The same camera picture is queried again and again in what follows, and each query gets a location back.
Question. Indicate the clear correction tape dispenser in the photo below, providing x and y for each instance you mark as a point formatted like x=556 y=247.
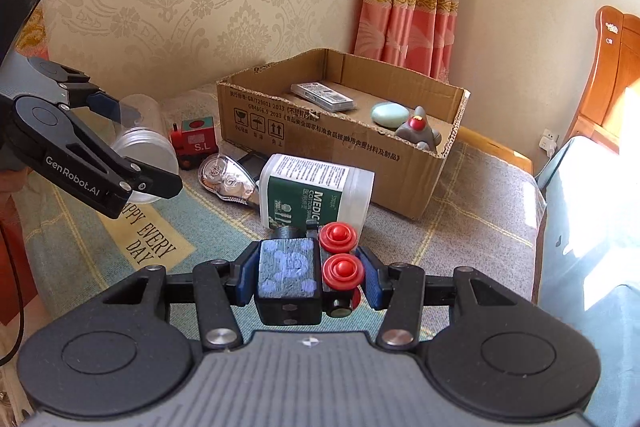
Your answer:
x=222 y=176

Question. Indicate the brown cardboard box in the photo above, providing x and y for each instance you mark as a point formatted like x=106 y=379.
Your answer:
x=258 y=111

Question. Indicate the clear jar with silver lid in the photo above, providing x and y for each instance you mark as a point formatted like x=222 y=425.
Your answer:
x=141 y=133

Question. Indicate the mint green round case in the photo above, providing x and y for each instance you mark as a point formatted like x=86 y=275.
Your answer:
x=389 y=115

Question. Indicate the black toy train wagon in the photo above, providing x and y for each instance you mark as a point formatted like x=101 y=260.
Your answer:
x=304 y=275

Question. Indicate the white wall socket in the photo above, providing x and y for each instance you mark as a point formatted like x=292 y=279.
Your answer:
x=549 y=142

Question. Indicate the light blue bed sheet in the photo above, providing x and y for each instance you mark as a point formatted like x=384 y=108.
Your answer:
x=590 y=266

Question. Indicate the wooden bed headboard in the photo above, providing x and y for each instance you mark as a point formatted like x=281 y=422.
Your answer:
x=615 y=67

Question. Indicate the red toy train engine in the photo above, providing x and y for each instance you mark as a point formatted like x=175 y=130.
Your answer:
x=193 y=141

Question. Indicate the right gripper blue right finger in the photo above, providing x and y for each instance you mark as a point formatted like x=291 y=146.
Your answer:
x=398 y=290

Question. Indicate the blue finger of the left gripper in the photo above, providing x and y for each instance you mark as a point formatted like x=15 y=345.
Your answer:
x=91 y=169
x=86 y=94

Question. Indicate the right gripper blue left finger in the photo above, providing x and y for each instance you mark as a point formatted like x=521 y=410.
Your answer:
x=219 y=285

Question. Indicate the grey dog squeaky toy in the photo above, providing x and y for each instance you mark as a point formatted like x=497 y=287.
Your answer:
x=418 y=131

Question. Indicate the plaid table cloth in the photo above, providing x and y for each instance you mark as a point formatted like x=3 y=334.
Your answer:
x=484 y=213

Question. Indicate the black digital timer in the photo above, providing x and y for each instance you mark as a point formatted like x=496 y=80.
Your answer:
x=253 y=162

